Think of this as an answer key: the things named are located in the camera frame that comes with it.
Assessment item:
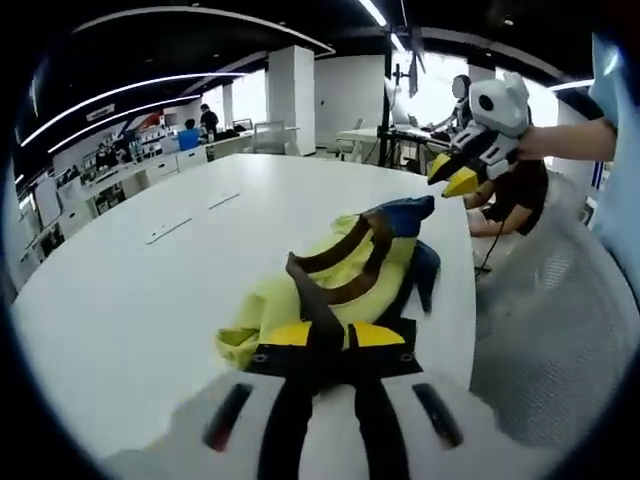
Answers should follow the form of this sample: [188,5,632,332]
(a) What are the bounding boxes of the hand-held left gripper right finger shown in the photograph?
[347,322,556,480]

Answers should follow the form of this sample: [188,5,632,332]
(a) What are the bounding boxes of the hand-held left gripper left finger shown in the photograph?
[102,322,321,480]

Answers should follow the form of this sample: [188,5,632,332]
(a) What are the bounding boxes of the black template mat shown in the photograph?
[387,277,420,351]

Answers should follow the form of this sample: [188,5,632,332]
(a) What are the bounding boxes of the yellow blue brown garment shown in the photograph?
[214,193,442,372]

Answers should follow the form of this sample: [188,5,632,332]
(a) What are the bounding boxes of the white background desk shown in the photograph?
[335,126,454,164]

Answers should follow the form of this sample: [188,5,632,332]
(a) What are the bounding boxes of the black stand pole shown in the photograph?
[377,24,395,167]

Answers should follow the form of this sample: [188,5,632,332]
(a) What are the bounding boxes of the grey mesh office chair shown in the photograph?
[468,197,640,449]

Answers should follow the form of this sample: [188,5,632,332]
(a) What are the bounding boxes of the white square pillar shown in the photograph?
[267,44,317,157]

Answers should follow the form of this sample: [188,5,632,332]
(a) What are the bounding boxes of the white office chair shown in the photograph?
[251,120,287,155]

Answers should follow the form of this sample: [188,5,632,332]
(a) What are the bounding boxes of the white cabinet row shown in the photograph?
[53,144,209,236]

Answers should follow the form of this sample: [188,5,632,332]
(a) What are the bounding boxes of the curved ceiling light strip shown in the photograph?
[18,71,251,149]

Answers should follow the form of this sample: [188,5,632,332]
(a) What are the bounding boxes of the black cable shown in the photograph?
[473,219,504,275]

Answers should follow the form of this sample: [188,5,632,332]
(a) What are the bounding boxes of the white table cable cover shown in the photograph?
[206,191,242,211]
[143,216,194,246]

